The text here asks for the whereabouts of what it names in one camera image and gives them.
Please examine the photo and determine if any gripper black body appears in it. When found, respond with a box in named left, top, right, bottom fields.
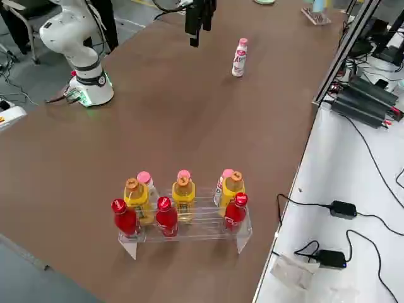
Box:
left=186, top=0, right=218, bottom=15

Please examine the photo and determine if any white pink-label drink bottle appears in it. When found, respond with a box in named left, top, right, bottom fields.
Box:
left=231, top=42, right=249, bottom=78

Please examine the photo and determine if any yellow drink bottle orange cap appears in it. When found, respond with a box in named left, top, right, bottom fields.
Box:
left=122, top=178, right=151, bottom=227
left=219, top=171, right=246, bottom=209
left=171, top=176, right=196, bottom=223

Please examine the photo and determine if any red cola bottle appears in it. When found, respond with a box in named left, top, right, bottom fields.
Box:
left=155, top=196, right=179, bottom=237
left=110, top=198, right=140, bottom=238
left=223, top=191, right=249, bottom=235

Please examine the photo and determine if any person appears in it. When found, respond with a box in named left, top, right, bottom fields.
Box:
left=92, top=0, right=120, bottom=54

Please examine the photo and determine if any black finned power supply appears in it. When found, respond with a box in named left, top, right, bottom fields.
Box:
left=348, top=75, right=401, bottom=107
left=331, top=85, right=394, bottom=129

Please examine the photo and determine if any black monitor stand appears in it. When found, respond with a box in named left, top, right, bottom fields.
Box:
left=372, top=18, right=404, bottom=67

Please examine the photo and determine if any white control box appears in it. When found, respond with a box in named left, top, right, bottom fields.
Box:
left=0, top=97, right=28, bottom=132

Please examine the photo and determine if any clear acrylic stepped shelf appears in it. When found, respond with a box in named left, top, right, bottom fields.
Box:
left=118, top=186, right=253, bottom=261

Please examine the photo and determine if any black power adapter blue light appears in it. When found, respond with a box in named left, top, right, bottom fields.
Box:
left=315, top=249, right=347, bottom=271

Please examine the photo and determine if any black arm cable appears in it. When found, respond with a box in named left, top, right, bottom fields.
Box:
left=153, top=0, right=190, bottom=13

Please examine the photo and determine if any aluminium frame post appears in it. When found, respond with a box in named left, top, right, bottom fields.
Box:
left=311, top=0, right=384, bottom=110

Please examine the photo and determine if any black adapter cable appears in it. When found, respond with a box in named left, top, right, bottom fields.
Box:
left=276, top=193, right=332, bottom=225

